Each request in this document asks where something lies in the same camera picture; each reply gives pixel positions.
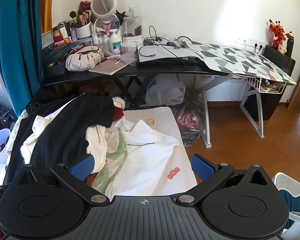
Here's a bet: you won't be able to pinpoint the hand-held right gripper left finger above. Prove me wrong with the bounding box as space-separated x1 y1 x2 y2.
17 154 110 205

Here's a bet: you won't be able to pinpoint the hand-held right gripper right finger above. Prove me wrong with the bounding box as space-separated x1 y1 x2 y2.
176 153 273 204

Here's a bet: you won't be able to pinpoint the black garment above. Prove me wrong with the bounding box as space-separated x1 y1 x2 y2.
3 88 90 188
31 94 115 178

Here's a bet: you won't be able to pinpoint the cream garment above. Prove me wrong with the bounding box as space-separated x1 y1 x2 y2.
85 124 108 173

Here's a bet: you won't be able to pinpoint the green floral cloth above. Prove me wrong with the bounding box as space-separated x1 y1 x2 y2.
92 127 128 188

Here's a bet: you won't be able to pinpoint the desk with grey metal legs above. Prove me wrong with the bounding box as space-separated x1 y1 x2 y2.
195 74 265 148

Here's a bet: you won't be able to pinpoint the dark garbage bag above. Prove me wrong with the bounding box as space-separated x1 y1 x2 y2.
172 88 206 147

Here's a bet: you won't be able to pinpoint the off-white garment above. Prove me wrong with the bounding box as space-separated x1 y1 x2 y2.
20 115 56 165

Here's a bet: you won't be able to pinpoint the white knitted garment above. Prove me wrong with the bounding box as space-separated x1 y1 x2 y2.
106 119 181 196

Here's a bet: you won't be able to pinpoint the red cloth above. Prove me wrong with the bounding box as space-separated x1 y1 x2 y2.
112 106 125 121

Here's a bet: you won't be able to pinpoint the white printed folding table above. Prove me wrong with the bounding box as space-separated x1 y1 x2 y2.
122 106 198 197

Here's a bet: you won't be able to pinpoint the white laundry basket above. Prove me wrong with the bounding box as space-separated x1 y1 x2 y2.
271 172 300 236

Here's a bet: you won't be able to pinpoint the white plastic bag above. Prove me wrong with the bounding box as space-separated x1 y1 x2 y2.
145 75 187 107

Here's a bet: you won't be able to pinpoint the lavender plastic bucket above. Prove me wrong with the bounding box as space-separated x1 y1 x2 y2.
0 128 11 165

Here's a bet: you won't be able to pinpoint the black desk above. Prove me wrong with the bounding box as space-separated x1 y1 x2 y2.
41 60 237 110

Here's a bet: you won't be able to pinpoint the black makeup case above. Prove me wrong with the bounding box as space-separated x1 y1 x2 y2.
43 42 86 77

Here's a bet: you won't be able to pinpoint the pink notebook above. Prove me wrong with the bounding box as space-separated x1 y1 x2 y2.
88 60 130 76

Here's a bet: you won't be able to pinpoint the black laptop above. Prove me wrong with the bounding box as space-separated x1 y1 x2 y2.
135 57 206 68

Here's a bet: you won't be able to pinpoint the geometric patterned table mat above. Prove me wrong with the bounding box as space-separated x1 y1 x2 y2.
184 41 297 85

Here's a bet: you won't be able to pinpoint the white pump lotion bottle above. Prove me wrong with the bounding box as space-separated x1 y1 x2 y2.
107 29 122 55

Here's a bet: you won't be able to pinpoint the black cabinet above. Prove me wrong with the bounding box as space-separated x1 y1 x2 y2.
245 44 296 122

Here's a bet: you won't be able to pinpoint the cluster of cosmetic bottles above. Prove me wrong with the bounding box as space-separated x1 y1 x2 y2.
41 20 108 51

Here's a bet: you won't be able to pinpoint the white brush holder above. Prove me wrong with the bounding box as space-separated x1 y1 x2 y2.
75 21 93 40

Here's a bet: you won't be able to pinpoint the teal curtain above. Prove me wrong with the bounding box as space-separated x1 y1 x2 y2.
0 0 46 117

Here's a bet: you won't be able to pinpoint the clear cosmetic organizer case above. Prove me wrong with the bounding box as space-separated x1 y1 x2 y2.
121 16 143 46

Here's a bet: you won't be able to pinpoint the bunch of makeup brushes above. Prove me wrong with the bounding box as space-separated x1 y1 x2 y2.
68 9 93 28

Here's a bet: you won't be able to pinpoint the black bottle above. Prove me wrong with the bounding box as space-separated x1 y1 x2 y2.
286 35 295 57

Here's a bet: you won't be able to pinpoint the orange artificial flowers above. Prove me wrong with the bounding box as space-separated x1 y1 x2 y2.
268 19 292 42

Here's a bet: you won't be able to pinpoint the round makeup mirror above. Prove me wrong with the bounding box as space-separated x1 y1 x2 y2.
90 0 120 34

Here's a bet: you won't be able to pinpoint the yellow curtain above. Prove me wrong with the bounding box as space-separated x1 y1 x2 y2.
40 0 53 34

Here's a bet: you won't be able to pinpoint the white wire basket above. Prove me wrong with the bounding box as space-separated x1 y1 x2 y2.
244 76 287 94

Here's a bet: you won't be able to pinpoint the beige drawstring pouch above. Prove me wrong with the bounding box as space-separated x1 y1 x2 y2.
65 46 105 71

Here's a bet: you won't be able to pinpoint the white wall socket strip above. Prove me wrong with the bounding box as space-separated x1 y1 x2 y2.
234 37 265 48

